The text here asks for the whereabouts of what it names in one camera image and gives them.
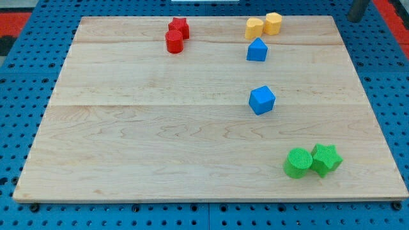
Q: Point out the yellow hexagon block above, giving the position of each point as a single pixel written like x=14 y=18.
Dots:
x=272 y=23

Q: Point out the blue cube block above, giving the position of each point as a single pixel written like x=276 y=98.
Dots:
x=261 y=100

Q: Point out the wooden board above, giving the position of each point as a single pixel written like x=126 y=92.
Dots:
x=129 y=122

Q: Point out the red cylinder block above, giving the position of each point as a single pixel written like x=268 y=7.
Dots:
x=174 y=41

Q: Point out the blue triangle block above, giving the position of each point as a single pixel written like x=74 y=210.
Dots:
x=257 y=50

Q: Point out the red star block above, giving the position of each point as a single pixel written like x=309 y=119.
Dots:
x=181 y=25

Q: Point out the yellow heart block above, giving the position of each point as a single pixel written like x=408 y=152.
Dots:
x=254 y=28

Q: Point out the green cylinder block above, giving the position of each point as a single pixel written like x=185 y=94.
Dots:
x=297 y=163

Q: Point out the green star block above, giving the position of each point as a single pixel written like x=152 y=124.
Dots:
x=325 y=159

